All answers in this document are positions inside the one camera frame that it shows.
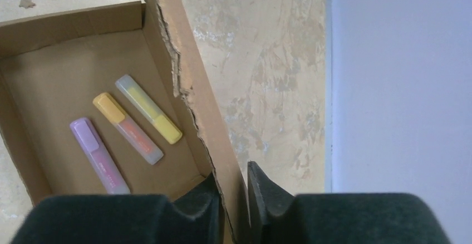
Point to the orange marker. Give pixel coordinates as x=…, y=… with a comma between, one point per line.
x=127, y=126

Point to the yellow marker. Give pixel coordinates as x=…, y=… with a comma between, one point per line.
x=149, y=109

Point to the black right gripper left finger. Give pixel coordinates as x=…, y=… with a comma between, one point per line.
x=145, y=218

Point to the brown cardboard box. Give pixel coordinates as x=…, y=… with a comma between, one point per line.
x=53, y=66

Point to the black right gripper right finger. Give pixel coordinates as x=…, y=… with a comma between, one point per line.
x=276, y=216

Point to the pink marker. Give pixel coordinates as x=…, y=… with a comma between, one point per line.
x=99, y=157

